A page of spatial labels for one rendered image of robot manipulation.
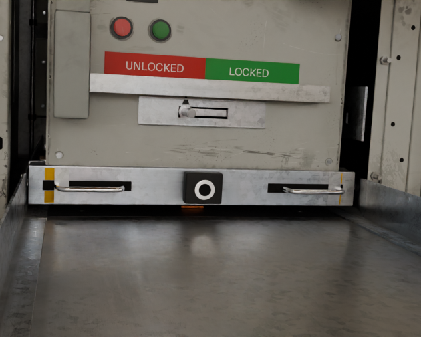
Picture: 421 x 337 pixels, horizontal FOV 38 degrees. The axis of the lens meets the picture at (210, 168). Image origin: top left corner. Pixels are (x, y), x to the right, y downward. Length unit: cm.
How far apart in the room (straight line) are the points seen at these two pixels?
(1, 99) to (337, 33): 55
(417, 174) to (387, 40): 23
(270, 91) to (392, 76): 21
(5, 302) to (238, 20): 61
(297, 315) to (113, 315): 17
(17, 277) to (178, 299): 17
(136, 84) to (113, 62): 6
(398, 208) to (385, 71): 24
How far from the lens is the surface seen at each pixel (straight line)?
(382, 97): 107
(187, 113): 94
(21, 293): 63
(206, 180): 98
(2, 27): 95
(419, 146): 111
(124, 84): 94
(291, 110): 105
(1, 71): 94
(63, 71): 87
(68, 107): 87
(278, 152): 105
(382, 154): 108
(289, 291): 67
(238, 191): 102
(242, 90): 98
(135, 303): 61
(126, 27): 98
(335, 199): 108
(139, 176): 98
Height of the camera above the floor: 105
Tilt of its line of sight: 7 degrees down
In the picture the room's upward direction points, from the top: 3 degrees clockwise
